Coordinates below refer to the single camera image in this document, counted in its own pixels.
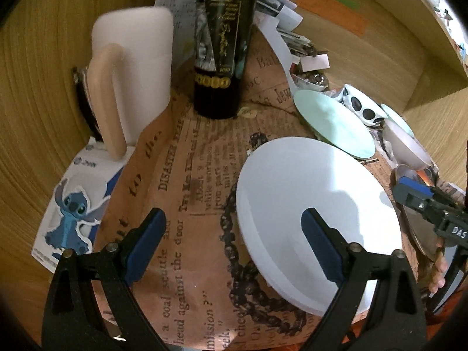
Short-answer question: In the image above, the brown newspaper print paper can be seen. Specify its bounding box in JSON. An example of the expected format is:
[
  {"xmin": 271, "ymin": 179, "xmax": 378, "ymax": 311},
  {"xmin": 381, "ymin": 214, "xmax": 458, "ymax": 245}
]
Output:
[{"xmin": 95, "ymin": 30, "xmax": 319, "ymax": 350}]

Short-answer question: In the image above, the Stitch cartoon sticker sheet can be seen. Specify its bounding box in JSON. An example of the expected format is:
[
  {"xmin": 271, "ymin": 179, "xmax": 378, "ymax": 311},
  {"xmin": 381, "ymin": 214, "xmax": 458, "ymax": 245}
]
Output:
[{"xmin": 32, "ymin": 137, "xmax": 135, "ymax": 273}]

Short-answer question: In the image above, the white folded card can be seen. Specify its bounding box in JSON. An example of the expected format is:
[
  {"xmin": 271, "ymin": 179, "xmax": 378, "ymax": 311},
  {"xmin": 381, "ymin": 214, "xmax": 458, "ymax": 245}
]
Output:
[{"xmin": 299, "ymin": 54, "xmax": 330, "ymax": 72}]

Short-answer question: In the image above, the handwritten paper note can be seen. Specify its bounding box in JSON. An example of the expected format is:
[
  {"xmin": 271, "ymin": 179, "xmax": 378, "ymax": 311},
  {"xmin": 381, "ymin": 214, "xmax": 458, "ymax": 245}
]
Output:
[{"xmin": 155, "ymin": 0, "xmax": 196, "ymax": 71}]

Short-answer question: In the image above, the white loose paper sheet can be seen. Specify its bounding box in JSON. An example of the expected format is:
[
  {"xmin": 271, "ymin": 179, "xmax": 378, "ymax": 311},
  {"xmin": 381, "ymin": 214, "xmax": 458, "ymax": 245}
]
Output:
[{"xmin": 253, "ymin": 11, "xmax": 298, "ymax": 95}]

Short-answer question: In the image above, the small bowl of beads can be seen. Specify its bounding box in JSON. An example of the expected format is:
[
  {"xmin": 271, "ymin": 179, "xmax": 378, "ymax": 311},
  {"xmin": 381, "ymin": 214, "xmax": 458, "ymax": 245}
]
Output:
[{"xmin": 291, "ymin": 65, "xmax": 329, "ymax": 92}]

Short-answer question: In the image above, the person's right hand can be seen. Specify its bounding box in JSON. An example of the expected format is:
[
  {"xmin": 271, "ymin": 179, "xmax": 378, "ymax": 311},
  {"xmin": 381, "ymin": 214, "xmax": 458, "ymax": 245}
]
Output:
[{"xmin": 428, "ymin": 237, "xmax": 448, "ymax": 295}]

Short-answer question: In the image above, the white deep bowl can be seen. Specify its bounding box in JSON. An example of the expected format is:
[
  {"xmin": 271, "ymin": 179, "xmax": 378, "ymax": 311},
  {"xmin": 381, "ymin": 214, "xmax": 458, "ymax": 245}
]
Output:
[{"xmin": 382, "ymin": 119, "xmax": 431, "ymax": 170}]

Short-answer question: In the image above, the large white plate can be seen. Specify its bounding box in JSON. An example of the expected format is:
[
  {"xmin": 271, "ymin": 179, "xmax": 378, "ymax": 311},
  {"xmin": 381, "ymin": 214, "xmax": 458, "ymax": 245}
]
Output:
[{"xmin": 235, "ymin": 137, "xmax": 402, "ymax": 316}]

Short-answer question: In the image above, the mint green plate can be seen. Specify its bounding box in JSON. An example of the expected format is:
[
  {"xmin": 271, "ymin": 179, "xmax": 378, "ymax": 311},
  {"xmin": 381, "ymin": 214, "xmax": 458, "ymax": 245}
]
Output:
[{"xmin": 293, "ymin": 90, "xmax": 376, "ymax": 159}]

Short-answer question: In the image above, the white mug beige handle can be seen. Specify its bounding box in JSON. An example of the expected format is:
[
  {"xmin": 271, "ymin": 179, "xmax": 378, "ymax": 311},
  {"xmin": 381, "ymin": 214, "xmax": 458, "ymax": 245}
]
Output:
[{"xmin": 87, "ymin": 6, "xmax": 174, "ymax": 160}]

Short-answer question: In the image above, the dark wine bottle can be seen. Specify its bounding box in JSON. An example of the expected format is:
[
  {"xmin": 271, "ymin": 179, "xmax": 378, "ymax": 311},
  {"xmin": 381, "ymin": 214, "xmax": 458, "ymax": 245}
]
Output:
[{"xmin": 193, "ymin": 0, "xmax": 256, "ymax": 120}]

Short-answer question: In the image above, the black dotted white bowl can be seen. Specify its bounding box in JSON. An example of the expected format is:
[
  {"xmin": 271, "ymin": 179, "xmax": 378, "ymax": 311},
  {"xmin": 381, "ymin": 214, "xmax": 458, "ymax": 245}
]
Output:
[{"xmin": 332, "ymin": 84, "xmax": 388, "ymax": 128}]

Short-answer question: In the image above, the orange sticky note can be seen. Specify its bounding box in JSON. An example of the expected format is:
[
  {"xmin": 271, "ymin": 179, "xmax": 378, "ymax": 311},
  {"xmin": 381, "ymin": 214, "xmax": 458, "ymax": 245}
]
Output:
[{"xmin": 296, "ymin": 0, "xmax": 368, "ymax": 37}]

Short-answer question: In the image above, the stack of papers and books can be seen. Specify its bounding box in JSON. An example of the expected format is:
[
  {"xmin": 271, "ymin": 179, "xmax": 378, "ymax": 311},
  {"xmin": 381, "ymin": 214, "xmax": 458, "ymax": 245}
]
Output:
[{"xmin": 255, "ymin": 0, "xmax": 317, "ymax": 57}]

